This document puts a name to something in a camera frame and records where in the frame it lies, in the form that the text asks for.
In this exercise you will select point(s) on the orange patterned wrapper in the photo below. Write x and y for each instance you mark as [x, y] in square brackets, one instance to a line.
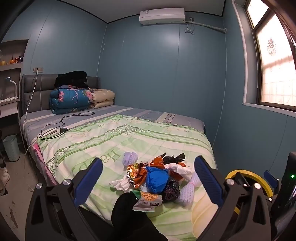
[157, 161]

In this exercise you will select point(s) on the colourful noodle wrapper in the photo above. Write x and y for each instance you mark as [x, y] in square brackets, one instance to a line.
[135, 173]

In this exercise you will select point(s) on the white air conditioner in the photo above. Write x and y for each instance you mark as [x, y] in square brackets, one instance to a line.
[161, 16]

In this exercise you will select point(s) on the white wall socket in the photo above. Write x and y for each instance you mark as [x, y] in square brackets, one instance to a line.
[38, 69]

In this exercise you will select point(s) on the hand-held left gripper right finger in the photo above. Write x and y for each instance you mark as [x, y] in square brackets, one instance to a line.
[208, 183]

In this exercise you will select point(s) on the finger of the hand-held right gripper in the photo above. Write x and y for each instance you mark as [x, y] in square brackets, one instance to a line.
[271, 182]

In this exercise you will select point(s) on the black purple patterned plastic bag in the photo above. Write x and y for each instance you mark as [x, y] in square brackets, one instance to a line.
[171, 190]

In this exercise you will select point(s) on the white foam net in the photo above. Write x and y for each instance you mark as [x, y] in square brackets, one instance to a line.
[187, 194]

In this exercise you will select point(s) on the grey padded headboard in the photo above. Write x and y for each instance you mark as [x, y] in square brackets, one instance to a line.
[44, 92]

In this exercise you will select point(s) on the black charger block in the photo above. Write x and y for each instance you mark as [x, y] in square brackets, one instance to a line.
[63, 130]

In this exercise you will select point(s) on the small white cloth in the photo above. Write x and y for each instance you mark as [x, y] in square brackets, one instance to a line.
[5, 99]

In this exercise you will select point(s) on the white power bank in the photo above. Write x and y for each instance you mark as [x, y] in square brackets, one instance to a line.
[49, 133]

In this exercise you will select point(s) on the round window decal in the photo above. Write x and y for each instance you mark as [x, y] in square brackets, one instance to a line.
[271, 46]

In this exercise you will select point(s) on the white wrapped air conditioner pipe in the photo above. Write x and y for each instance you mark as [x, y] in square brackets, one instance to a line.
[208, 26]

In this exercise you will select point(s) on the small black plastic bag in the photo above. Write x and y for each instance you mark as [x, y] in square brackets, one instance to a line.
[172, 159]

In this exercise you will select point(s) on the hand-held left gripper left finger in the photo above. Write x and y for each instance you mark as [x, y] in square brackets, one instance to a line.
[90, 178]

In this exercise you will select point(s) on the folded blue floral quilt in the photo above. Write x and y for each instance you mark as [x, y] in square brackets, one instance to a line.
[69, 99]

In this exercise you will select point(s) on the brown framed window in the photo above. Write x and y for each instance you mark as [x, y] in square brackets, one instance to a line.
[275, 69]

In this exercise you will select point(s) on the orange green snack packet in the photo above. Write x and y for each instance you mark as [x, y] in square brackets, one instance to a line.
[148, 201]

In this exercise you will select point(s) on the white desk lamp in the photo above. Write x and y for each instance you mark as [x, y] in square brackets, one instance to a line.
[8, 79]

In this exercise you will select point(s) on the white desk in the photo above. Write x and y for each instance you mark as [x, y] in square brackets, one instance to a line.
[9, 109]

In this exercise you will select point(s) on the blue plastic bag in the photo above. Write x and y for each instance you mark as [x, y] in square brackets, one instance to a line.
[157, 179]

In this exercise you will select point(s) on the white tissue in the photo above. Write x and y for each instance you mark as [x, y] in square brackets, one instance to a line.
[180, 171]
[121, 184]

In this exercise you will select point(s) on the small glass ornaments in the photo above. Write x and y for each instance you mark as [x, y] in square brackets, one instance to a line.
[16, 59]

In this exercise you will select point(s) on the folded beige quilt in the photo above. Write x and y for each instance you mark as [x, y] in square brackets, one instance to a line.
[103, 97]

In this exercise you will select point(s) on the white wall shelf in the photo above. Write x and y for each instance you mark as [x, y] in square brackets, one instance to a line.
[13, 66]

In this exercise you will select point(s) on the yellow rimmed black trash bin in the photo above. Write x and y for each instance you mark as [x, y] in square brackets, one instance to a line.
[251, 172]

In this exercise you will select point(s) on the green patterned quilt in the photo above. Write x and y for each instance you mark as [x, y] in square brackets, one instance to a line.
[138, 139]

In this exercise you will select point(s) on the black clothing pile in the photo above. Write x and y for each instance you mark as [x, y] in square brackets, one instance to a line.
[71, 78]

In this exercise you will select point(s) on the yellow fruit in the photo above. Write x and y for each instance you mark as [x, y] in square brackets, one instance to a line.
[2, 62]

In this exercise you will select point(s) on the light green waste basket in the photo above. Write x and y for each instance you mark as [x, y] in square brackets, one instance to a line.
[11, 148]

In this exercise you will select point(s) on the white shoe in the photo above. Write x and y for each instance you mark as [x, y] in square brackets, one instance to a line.
[4, 180]
[3, 171]

